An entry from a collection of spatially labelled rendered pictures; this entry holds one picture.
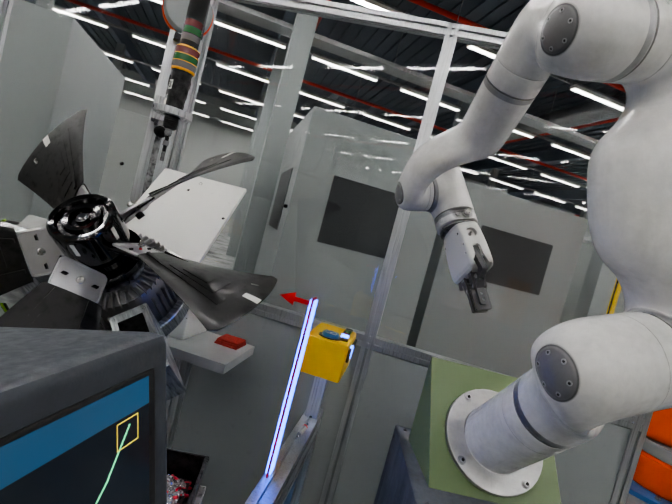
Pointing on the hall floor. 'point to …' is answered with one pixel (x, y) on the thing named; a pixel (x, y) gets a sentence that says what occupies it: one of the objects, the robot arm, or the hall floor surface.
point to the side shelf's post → (176, 403)
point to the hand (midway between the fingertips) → (479, 300)
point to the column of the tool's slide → (154, 127)
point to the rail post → (301, 479)
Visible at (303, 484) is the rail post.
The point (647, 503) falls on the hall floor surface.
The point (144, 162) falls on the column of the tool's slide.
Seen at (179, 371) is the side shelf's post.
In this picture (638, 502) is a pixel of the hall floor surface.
